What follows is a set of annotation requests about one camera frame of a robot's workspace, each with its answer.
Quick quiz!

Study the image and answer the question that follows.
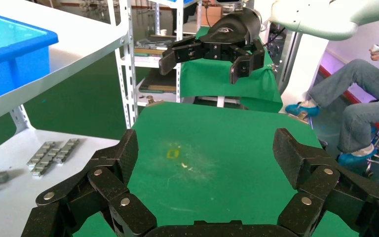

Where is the brown cardboard box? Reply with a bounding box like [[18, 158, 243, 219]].
[[197, 6, 223, 27]]

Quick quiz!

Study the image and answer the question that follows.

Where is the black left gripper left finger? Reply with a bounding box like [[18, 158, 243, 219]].
[[21, 129, 157, 237]]

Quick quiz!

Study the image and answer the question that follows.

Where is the white upright column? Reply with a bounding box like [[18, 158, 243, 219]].
[[279, 31, 329, 114]]

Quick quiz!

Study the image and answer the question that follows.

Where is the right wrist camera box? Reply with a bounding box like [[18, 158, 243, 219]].
[[209, 0, 247, 10]]

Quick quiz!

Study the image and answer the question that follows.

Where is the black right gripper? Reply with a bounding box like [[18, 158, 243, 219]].
[[158, 8, 266, 85]]

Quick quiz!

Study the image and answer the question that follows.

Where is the seated person in jeans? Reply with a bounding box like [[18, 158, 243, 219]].
[[308, 45, 379, 164]]

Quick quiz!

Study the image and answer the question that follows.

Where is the white slotted storage rack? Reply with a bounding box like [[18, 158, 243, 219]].
[[108, 0, 203, 109]]

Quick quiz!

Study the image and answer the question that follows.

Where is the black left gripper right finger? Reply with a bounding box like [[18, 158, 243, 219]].
[[272, 128, 379, 237]]

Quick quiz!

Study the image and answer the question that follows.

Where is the large blue plastic parts bin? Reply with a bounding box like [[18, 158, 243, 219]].
[[0, 9, 59, 105]]

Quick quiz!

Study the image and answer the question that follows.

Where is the white metal shelf rack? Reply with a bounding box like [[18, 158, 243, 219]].
[[0, 0, 138, 237]]

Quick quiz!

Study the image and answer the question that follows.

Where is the blue shoe cover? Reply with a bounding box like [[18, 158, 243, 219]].
[[337, 147, 378, 166], [285, 102, 321, 118]]

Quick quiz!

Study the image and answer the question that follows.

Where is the green table cloth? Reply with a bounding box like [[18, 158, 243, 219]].
[[73, 101, 360, 237]]

